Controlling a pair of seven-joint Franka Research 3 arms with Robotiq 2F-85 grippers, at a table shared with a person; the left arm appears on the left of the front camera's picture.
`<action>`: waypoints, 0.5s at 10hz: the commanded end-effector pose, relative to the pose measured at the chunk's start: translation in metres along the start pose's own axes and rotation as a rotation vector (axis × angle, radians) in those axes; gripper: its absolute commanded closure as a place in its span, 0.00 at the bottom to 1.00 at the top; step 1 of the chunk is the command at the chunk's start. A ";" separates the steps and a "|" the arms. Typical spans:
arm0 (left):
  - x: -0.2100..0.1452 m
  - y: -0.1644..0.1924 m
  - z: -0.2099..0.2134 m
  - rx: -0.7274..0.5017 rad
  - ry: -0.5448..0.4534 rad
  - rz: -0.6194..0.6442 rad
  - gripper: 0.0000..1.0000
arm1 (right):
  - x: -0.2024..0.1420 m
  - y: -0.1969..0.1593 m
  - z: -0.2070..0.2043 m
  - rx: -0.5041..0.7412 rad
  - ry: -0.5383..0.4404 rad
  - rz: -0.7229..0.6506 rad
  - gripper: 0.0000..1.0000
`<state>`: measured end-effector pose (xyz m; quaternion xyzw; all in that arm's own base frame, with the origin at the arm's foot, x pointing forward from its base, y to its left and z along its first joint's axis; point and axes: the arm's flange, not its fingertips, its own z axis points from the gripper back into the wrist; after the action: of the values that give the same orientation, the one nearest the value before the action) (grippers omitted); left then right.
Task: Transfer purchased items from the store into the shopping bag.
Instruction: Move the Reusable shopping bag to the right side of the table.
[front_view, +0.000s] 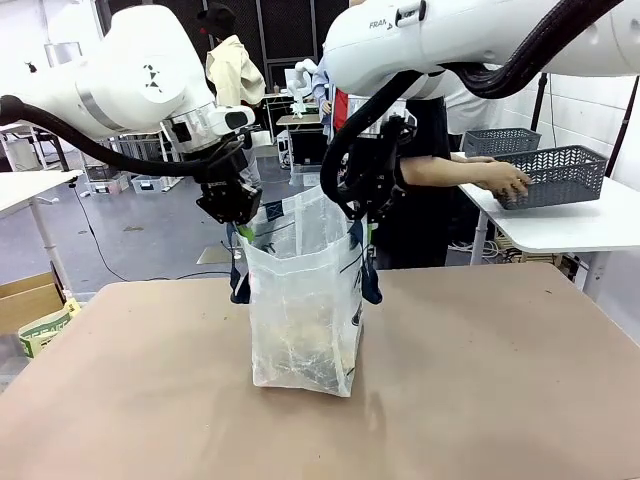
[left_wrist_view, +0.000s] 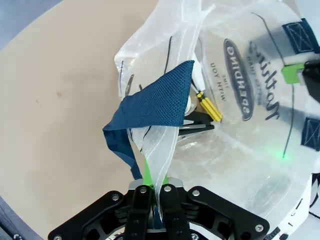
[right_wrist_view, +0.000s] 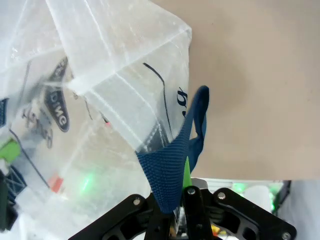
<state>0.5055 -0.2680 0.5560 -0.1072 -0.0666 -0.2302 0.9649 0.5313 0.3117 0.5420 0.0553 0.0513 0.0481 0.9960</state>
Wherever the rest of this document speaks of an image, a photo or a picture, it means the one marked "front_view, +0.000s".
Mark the brown cardboard box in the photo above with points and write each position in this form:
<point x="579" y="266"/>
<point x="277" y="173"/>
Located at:
<point x="27" y="302"/>

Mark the metal floor plate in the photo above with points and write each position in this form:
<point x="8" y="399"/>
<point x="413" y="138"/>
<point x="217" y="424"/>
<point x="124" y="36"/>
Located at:
<point x="215" y="256"/>

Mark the person in white shirt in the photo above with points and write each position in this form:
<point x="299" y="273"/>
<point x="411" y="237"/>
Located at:
<point x="470" y="110"/>

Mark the person in cream jacket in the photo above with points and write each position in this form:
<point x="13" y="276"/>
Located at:
<point x="232" y="70"/>

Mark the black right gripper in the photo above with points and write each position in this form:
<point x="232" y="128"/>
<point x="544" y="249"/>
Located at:
<point x="395" y="145"/>

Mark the person's right forearm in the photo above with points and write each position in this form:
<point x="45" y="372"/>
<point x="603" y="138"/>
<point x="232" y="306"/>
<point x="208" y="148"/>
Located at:
<point x="445" y="171"/>

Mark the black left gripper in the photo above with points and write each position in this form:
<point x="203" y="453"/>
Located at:
<point x="222" y="167"/>

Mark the white background desk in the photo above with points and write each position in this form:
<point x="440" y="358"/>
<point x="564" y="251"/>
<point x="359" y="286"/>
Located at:
<point x="25" y="131"/>

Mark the black light stand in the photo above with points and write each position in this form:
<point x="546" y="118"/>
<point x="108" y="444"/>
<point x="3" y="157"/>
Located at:
<point x="541" y="100"/>
<point x="622" y="130"/>

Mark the person's left hand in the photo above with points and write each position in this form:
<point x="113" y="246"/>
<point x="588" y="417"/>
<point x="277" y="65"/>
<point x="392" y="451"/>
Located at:
<point x="486" y="159"/>

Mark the person's right hand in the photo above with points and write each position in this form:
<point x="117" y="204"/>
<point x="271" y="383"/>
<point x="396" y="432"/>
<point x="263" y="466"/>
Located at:
<point x="507" y="180"/>

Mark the small white side table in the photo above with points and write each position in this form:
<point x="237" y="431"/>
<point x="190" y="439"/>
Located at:
<point x="30" y="187"/>

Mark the wooden pallet under table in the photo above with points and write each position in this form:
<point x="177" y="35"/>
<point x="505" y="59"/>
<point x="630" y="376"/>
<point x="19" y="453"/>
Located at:
<point x="530" y="252"/>

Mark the person in light blue shirt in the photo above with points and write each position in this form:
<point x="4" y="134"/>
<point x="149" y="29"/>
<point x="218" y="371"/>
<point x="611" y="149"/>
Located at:
<point x="324" y="95"/>

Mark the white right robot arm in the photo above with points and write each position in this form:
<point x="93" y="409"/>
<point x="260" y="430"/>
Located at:
<point x="475" y="35"/>

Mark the clear plastic storage bin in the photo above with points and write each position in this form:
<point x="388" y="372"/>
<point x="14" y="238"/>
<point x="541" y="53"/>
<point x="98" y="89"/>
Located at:
<point x="106" y="186"/>
<point x="149" y="184"/>

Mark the small white background robot arm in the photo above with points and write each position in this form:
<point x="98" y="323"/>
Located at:
<point x="301" y="80"/>

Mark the person's left forearm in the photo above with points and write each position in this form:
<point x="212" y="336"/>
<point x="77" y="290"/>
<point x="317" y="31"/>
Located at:
<point x="465" y="158"/>

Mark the person torso in black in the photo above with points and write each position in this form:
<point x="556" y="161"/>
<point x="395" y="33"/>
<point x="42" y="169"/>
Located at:
<point x="415" y="225"/>

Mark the black box under tan table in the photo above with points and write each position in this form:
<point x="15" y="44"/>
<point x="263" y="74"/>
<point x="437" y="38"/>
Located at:
<point x="305" y="147"/>

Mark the large white side table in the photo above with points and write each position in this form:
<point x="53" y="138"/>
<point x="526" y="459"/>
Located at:
<point x="560" y="225"/>

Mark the green and white paper bag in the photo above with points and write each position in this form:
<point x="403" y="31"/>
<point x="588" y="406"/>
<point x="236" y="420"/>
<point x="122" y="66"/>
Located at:
<point x="45" y="332"/>

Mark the tan background table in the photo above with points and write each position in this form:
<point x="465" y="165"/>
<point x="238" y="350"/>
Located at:
<point x="298" y="119"/>

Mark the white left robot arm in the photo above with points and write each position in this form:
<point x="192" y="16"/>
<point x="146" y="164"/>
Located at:
<point x="125" y="65"/>

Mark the gray plastic woven basket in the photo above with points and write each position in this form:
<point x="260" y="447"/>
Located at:
<point x="560" y="175"/>
<point x="500" y="141"/>

